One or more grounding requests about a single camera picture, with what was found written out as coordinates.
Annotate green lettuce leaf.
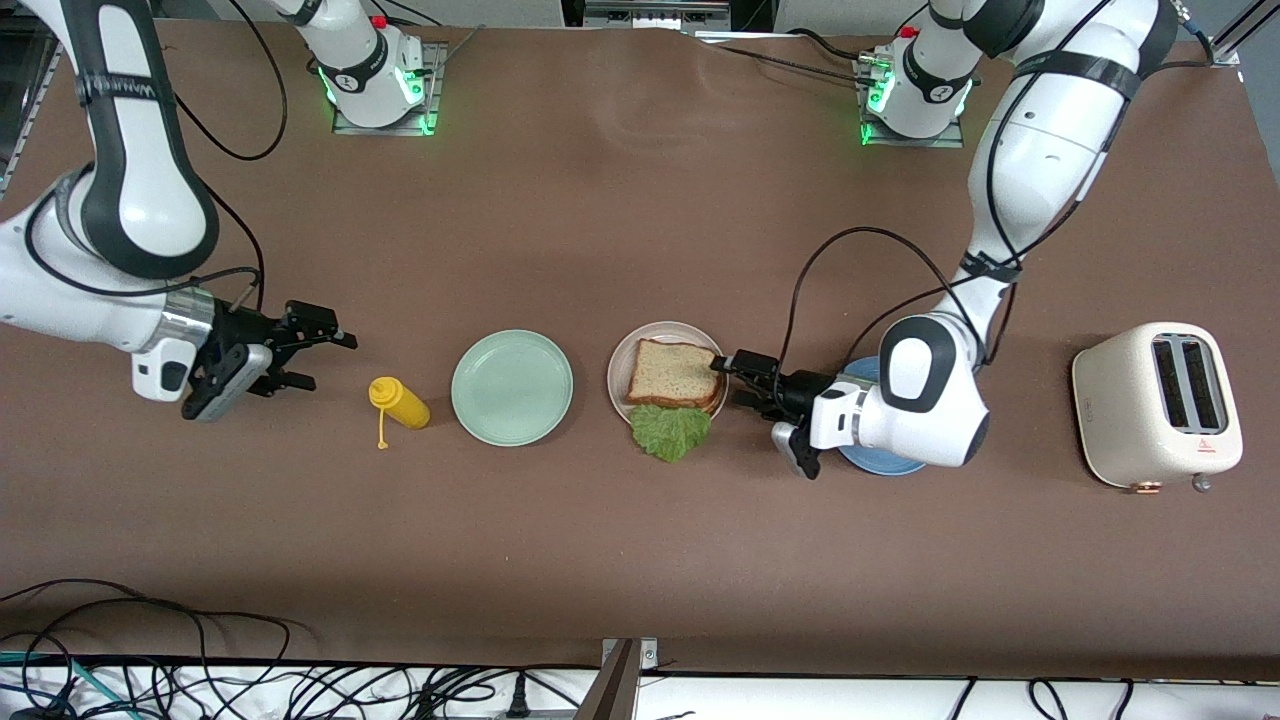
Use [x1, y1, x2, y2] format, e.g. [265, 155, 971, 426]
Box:
[631, 402, 713, 464]

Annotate yellow squeeze bottle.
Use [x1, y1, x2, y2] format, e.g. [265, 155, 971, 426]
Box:
[368, 376, 432, 450]

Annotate beige plate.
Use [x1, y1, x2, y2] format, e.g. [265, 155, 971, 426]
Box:
[607, 320, 731, 429]

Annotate blue plate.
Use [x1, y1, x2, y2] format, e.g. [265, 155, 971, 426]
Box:
[836, 356, 933, 477]

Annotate green plate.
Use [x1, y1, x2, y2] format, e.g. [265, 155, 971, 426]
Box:
[451, 329, 575, 447]

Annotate brown table mat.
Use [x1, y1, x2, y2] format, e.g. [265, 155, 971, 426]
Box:
[0, 18, 1280, 683]

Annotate cream toaster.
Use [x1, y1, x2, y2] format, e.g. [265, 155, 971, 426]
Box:
[1071, 321, 1244, 495]

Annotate grey metal bar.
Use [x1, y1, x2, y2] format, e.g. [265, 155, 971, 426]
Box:
[573, 640, 643, 720]

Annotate grey metal fixture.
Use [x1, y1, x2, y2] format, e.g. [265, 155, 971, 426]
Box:
[560, 0, 739, 33]

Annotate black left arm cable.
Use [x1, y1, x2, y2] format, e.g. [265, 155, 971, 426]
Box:
[778, 226, 1021, 376]

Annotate black looped cable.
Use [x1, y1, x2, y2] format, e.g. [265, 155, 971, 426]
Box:
[0, 577, 313, 666]

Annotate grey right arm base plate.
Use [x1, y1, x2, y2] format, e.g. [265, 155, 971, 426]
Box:
[331, 42, 448, 138]

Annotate small metal bracket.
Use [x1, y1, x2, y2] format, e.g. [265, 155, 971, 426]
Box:
[600, 637, 660, 673]

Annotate grey left arm base plate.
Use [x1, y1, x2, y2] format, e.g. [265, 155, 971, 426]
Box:
[852, 52, 968, 150]

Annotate slanted aluminium frame rail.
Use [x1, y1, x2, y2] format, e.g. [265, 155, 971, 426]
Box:
[0, 30, 56, 196]

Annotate thin black base cable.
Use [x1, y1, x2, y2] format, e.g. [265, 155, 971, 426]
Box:
[712, 44, 873, 87]

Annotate thick black base cable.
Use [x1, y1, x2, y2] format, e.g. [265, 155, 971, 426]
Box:
[788, 27, 869, 63]

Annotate teal cable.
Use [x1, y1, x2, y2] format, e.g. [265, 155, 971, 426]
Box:
[0, 650, 113, 720]

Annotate aluminium profile rail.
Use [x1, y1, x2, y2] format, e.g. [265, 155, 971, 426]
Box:
[1185, 0, 1280, 69]

